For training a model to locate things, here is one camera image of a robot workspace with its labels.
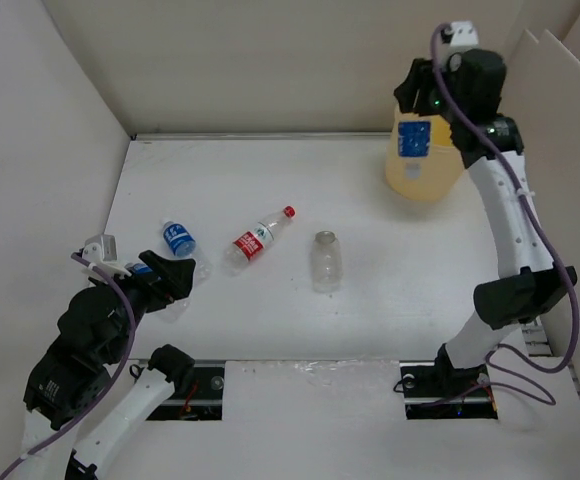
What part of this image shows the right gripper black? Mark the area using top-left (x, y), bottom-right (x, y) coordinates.
top-left (392, 56), bottom-right (465, 126)

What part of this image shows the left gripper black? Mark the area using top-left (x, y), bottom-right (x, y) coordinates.
top-left (94, 248), bottom-right (197, 360)

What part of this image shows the blue label bottle white cap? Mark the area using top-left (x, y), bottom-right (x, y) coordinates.
top-left (396, 115), bottom-right (431, 180)

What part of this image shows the clear jar with metal lid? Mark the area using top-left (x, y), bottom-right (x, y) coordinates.
top-left (310, 231), bottom-right (343, 292)

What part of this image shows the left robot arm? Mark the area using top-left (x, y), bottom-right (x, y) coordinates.
top-left (0, 242), bottom-right (196, 479)

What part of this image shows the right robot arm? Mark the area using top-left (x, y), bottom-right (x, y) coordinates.
top-left (394, 48), bottom-right (580, 395)

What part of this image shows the yellow plastic bin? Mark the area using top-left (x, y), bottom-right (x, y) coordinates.
top-left (385, 106), bottom-right (464, 202)

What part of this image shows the blue label bottle upper left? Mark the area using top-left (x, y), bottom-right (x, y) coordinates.
top-left (161, 218), bottom-right (213, 284)

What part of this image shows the blue label bottle lower left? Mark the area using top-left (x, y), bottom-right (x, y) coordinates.
top-left (124, 263), bottom-right (190, 324)

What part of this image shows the red label plastic bottle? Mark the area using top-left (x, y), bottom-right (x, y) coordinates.
top-left (223, 206), bottom-right (296, 275)

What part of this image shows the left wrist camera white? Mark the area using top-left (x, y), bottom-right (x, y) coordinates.
top-left (75, 233), bottom-right (130, 277)

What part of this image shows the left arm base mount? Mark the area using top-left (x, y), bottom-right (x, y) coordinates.
top-left (128, 361), bottom-right (225, 421)

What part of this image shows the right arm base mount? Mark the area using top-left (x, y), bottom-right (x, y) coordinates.
top-left (393, 361), bottom-right (498, 420)

